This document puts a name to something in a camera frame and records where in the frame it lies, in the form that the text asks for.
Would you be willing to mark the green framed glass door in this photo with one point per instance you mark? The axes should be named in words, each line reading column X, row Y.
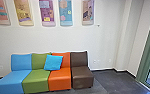
column 147, row 50

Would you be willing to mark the light blue cushion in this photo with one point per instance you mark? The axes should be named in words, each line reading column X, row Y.
column 53, row 62

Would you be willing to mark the brown sofa seat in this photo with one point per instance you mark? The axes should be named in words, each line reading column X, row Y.
column 81, row 75

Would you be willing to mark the orange sofa seat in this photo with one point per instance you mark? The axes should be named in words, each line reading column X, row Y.
column 60, row 78

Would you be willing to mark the green sofa seat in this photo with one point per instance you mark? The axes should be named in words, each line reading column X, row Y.
column 36, row 80

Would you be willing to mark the blue sofa seat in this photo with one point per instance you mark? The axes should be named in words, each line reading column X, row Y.
column 11, row 81

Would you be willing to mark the beige wall art panel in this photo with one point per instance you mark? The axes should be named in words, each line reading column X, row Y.
column 88, row 11

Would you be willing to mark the pink purple wall art panel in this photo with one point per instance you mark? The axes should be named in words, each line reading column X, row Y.
column 47, row 12

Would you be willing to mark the yellow wall art panel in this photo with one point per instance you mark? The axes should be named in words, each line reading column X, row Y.
column 23, row 11

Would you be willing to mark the salmon wall art panel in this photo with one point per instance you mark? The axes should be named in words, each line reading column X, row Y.
column 0, row 11

